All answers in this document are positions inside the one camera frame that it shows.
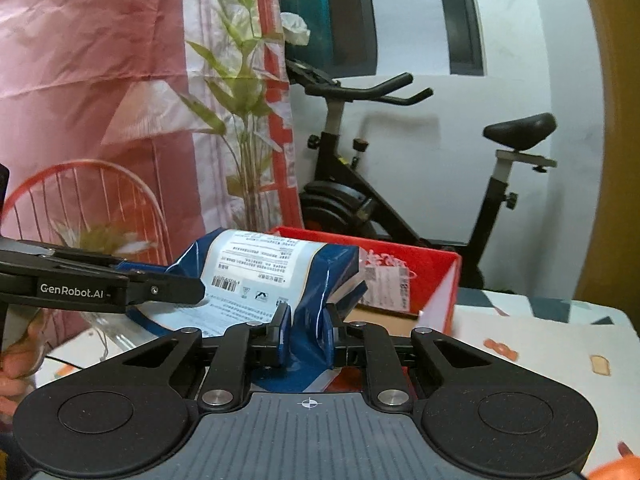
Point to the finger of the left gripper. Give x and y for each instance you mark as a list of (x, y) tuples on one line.
[(163, 287)]

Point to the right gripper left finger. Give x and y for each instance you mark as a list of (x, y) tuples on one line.
[(244, 350)]

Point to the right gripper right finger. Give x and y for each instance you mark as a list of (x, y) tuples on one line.
[(370, 348)]

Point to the blue white plastic package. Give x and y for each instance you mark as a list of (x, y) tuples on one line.
[(248, 276)]

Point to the person's left hand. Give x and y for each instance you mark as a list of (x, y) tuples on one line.
[(19, 363)]

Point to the red strawberry cardboard box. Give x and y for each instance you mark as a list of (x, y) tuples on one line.
[(412, 281)]

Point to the pink printed curtain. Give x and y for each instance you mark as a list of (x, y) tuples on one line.
[(134, 127)]

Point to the patterned white tablecloth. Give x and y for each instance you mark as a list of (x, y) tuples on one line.
[(509, 395)]

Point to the dark framed window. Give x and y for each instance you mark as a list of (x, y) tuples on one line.
[(352, 38)]

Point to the wooden door frame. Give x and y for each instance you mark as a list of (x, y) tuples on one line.
[(611, 271)]

